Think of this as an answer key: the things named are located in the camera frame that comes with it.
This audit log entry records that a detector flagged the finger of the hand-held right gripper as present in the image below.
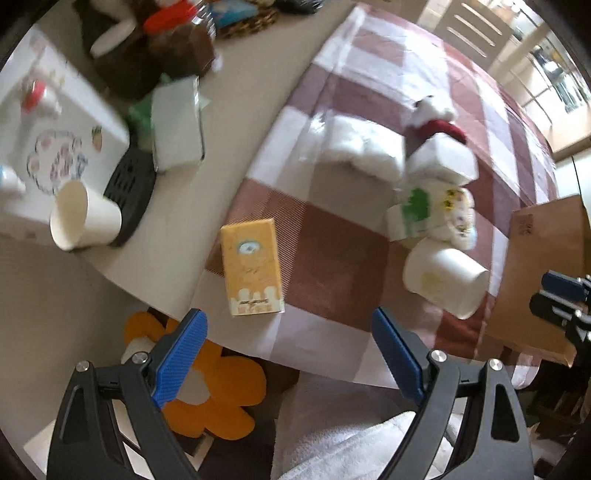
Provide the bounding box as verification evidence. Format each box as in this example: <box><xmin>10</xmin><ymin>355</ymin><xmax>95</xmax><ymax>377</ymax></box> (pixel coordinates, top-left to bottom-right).
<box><xmin>541</xmin><ymin>270</ymin><xmax>591</xmax><ymax>303</ymax></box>
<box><xmin>529</xmin><ymin>292</ymin><xmax>591</xmax><ymax>342</ymax></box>

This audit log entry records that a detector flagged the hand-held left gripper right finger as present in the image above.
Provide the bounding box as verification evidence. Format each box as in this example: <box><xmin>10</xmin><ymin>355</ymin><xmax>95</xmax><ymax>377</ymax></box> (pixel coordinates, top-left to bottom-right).
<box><xmin>372</xmin><ymin>307</ymin><xmax>536</xmax><ymax>480</ymax></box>

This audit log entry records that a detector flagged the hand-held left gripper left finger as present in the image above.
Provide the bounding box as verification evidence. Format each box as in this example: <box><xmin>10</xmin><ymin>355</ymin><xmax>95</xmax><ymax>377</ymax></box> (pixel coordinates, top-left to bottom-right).
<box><xmin>46</xmin><ymin>308</ymin><xmax>208</xmax><ymax>480</ymax></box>

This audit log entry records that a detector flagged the cardboard box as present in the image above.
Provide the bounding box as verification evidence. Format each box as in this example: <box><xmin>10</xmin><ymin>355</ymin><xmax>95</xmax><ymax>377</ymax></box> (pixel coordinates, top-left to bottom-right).
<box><xmin>482</xmin><ymin>194</ymin><xmax>591</xmax><ymax>367</ymax></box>

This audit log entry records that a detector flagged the plain white paper cup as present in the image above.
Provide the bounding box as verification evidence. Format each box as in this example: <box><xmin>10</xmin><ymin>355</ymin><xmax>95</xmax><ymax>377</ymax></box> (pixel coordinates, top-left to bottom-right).
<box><xmin>49</xmin><ymin>180</ymin><xmax>123</xmax><ymax>251</ymax></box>
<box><xmin>403</xmin><ymin>236</ymin><xmax>490</xmax><ymax>320</ymax></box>

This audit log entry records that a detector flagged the white barcode box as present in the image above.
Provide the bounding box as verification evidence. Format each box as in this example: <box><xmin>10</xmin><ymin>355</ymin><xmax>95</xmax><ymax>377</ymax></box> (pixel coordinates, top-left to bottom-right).
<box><xmin>405</xmin><ymin>134</ymin><xmax>479</xmax><ymax>185</ymax></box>

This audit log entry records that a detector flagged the white plush towel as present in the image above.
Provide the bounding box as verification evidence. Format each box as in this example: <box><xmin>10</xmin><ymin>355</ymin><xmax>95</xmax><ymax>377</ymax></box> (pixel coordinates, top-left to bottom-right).
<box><xmin>318</xmin><ymin>114</ymin><xmax>407</xmax><ymax>182</ymax></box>

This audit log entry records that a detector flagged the orange flower cushion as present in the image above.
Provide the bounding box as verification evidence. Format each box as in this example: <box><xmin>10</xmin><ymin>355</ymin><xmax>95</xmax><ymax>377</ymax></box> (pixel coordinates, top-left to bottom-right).
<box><xmin>121</xmin><ymin>311</ymin><xmax>269</xmax><ymax>441</ymax></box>

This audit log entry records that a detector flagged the red white checkered tablecloth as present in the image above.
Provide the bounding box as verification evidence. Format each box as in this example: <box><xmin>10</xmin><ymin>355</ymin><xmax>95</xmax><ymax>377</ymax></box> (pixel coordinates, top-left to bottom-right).
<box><xmin>205</xmin><ymin>4</ymin><xmax>559</xmax><ymax>388</ymax></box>

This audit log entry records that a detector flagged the yellow carton box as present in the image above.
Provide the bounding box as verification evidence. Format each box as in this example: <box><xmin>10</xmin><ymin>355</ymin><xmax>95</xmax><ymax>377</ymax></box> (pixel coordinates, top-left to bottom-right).
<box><xmin>220</xmin><ymin>218</ymin><xmax>287</xmax><ymax>318</ymax></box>

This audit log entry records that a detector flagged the white floral packet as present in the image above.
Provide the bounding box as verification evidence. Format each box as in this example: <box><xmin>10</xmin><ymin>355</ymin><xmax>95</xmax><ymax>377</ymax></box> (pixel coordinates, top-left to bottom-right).
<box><xmin>429</xmin><ymin>182</ymin><xmax>478</xmax><ymax>252</ymax></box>

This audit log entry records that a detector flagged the green white packet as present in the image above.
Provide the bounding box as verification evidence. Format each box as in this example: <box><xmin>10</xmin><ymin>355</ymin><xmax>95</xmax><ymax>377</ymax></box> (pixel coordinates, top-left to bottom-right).
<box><xmin>385</xmin><ymin>187</ymin><xmax>437</xmax><ymax>241</ymax></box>

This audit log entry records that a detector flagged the red white Christmas sock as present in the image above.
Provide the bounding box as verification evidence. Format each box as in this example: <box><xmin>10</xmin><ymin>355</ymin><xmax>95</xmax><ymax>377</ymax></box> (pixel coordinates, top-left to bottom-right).
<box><xmin>409</xmin><ymin>95</ymin><xmax>468</xmax><ymax>144</ymax></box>

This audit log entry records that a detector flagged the white tissue box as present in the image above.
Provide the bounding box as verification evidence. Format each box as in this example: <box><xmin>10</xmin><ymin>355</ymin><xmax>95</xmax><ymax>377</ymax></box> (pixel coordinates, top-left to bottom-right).
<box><xmin>151</xmin><ymin>76</ymin><xmax>206</xmax><ymax>172</ymax></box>

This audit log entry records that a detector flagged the green plastic wrapper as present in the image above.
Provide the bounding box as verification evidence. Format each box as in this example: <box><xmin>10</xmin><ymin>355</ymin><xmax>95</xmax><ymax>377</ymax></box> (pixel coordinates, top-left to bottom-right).
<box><xmin>128</xmin><ymin>95</ymin><xmax>155</xmax><ymax>148</ymax></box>

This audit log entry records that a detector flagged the white printed flat box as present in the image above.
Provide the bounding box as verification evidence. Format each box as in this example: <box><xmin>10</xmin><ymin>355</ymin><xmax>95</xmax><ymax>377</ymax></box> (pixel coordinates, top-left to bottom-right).
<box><xmin>0</xmin><ymin>25</ymin><xmax>131</xmax><ymax>241</ymax></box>

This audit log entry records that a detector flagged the cream slatted chair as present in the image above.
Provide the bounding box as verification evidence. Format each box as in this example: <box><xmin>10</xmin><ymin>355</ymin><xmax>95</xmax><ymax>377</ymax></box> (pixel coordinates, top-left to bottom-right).
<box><xmin>434</xmin><ymin>0</ymin><xmax>515</xmax><ymax>70</ymax></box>

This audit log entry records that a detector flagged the small red white bottle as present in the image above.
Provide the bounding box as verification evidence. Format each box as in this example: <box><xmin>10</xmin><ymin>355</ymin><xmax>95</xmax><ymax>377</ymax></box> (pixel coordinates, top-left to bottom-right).
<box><xmin>21</xmin><ymin>78</ymin><xmax>63</xmax><ymax>118</ymax></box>

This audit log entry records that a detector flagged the brown plush bag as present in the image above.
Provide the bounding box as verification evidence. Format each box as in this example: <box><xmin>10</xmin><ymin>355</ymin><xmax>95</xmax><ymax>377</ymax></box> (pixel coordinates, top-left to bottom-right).
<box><xmin>148</xmin><ymin>23</ymin><xmax>218</xmax><ymax>79</ymax></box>

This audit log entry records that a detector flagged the dark bowl with white lid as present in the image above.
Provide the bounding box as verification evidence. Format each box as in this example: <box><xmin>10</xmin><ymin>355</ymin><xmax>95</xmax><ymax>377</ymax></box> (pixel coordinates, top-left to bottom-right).
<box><xmin>74</xmin><ymin>0</ymin><xmax>162</xmax><ymax>100</ymax></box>

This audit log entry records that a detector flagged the clear plastic water bottle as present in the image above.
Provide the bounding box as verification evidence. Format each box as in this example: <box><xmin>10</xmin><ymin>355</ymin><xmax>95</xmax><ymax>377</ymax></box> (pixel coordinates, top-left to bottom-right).
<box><xmin>191</xmin><ymin>0</ymin><xmax>218</xmax><ymax>40</ymax></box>

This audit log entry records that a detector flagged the red lid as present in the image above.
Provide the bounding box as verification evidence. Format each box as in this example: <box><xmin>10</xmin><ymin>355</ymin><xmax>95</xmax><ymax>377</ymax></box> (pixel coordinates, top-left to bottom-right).
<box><xmin>142</xmin><ymin>0</ymin><xmax>197</xmax><ymax>34</ymax></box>

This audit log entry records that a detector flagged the woven basket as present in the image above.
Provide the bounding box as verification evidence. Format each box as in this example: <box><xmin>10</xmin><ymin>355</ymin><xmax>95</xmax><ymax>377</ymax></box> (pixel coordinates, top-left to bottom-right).
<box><xmin>217</xmin><ymin>4</ymin><xmax>280</xmax><ymax>40</ymax></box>

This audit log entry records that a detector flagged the blue packet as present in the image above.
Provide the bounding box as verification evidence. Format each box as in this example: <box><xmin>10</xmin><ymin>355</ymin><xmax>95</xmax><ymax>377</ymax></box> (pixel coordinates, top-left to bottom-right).
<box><xmin>210</xmin><ymin>0</ymin><xmax>259</xmax><ymax>28</ymax></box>

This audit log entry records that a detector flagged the black pouch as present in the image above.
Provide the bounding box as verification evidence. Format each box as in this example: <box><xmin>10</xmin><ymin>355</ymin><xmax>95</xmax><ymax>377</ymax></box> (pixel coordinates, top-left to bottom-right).
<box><xmin>277</xmin><ymin>0</ymin><xmax>324</xmax><ymax>14</ymax></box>

